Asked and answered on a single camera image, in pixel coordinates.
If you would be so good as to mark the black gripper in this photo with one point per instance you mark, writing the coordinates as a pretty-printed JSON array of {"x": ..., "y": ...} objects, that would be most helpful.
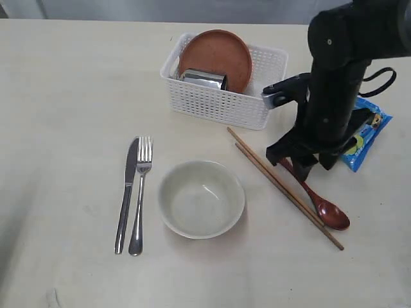
[{"x": 325, "y": 122}]

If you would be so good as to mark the blue chips bag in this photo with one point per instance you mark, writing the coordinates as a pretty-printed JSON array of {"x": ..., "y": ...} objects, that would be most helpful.
[{"x": 366, "y": 135}]

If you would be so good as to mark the brown wooden chopstick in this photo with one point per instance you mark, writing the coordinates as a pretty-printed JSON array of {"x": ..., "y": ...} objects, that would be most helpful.
[
  {"x": 271, "y": 172},
  {"x": 290, "y": 197}
]

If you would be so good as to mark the brown wooden spoon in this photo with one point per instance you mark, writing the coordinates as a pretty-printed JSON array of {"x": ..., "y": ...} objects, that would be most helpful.
[{"x": 328, "y": 212}]

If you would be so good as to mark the white ceramic bowl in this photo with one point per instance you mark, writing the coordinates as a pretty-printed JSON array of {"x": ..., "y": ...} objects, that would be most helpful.
[{"x": 201, "y": 199}]

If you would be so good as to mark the shiny metal cup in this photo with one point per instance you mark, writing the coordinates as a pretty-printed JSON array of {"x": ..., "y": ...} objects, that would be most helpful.
[{"x": 204, "y": 78}]

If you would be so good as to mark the brown round plate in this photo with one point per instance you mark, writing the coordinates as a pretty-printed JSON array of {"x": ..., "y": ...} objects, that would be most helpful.
[{"x": 219, "y": 52}]

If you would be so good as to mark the silver metal knife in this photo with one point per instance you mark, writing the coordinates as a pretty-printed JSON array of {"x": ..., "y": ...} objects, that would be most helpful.
[{"x": 130, "y": 170}]

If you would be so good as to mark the silver metal fork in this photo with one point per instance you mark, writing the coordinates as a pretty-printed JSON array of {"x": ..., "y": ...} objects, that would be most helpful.
[{"x": 143, "y": 166}]

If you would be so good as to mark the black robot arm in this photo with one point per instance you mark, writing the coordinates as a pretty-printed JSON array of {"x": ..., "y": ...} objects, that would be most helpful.
[{"x": 343, "y": 42}]

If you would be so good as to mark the white perforated plastic basket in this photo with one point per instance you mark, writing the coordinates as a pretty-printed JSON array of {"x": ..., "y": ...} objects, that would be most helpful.
[{"x": 245, "y": 110}]

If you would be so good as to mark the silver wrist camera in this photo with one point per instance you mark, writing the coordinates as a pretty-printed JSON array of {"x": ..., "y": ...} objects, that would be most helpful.
[{"x": 283, "y": 92}]

